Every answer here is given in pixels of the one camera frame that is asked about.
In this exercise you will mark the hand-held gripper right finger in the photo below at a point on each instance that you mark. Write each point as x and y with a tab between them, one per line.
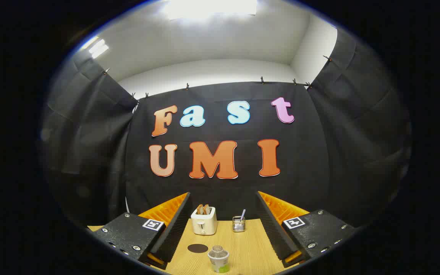
271	229

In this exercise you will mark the small ceiling light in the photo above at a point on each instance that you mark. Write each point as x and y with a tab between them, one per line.
97	47

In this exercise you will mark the cream toaster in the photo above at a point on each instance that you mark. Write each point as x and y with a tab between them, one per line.
204	223

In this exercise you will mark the toast slices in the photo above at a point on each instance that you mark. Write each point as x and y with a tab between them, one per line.
203	209

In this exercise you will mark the dark round coaster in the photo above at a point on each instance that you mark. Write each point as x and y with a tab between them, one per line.
197	248

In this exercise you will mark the white utensil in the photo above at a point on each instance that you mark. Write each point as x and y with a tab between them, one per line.
243	213

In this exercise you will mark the clear juice bottle green label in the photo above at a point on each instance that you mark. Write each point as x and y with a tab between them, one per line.
219	260

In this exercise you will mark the wooden table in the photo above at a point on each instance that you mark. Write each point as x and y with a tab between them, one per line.
248	252

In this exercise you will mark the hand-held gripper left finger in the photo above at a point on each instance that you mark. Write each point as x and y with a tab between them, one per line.
174	229

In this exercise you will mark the large ceiling light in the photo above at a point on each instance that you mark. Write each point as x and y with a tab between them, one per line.
210	7

